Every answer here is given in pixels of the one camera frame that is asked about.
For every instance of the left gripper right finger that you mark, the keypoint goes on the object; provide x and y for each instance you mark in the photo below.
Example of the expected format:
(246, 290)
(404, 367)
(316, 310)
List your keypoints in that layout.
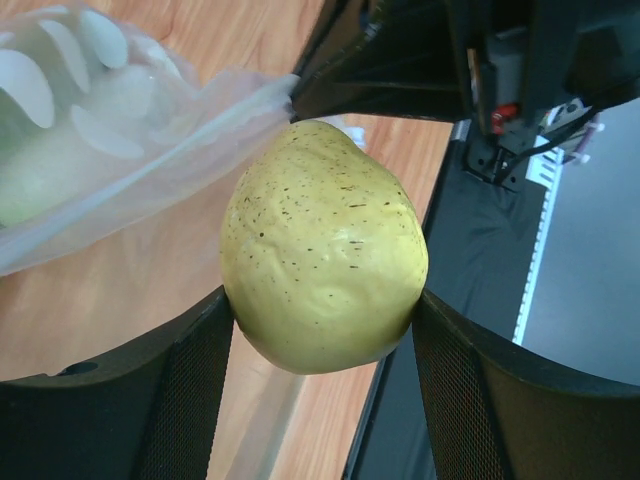
(495, 410)

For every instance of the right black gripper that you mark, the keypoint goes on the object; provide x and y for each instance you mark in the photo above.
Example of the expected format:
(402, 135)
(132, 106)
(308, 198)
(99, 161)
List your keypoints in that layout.
(531, 73)

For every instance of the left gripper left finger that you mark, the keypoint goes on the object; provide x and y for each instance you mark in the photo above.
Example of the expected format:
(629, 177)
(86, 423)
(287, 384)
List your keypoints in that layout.
(147, 409)

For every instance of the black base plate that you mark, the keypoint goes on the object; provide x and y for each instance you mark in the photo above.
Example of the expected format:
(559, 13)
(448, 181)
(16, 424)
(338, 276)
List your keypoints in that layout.
(480, 238)

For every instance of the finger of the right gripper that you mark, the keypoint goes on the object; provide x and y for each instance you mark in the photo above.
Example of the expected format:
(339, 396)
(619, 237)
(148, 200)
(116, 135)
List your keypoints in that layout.
(342, 42)

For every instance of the yellow pear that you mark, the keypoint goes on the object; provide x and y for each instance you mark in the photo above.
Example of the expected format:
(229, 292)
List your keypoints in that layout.
(322, 254)

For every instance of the white slotted cable duct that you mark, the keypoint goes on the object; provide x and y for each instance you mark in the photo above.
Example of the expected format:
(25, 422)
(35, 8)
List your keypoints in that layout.
(544, 169)

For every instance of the polka dot zip bag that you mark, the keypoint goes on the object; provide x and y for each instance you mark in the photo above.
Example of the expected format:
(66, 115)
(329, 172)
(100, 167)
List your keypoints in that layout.
(101, 127)

